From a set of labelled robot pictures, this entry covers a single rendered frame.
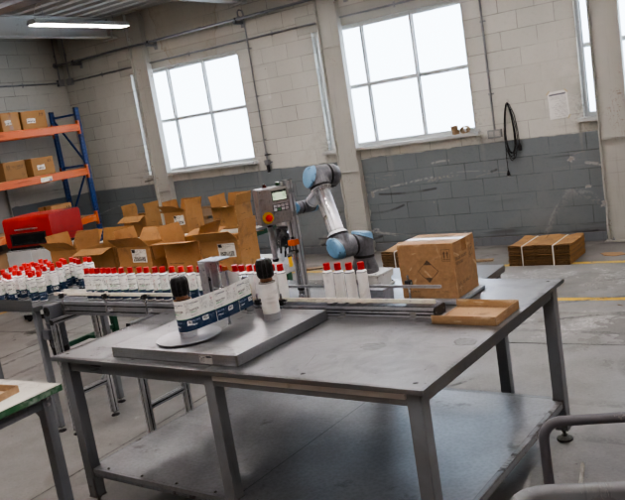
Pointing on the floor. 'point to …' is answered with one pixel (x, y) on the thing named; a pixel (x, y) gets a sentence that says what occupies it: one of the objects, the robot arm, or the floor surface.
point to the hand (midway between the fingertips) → (285, 259)
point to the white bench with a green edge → (39, 399)
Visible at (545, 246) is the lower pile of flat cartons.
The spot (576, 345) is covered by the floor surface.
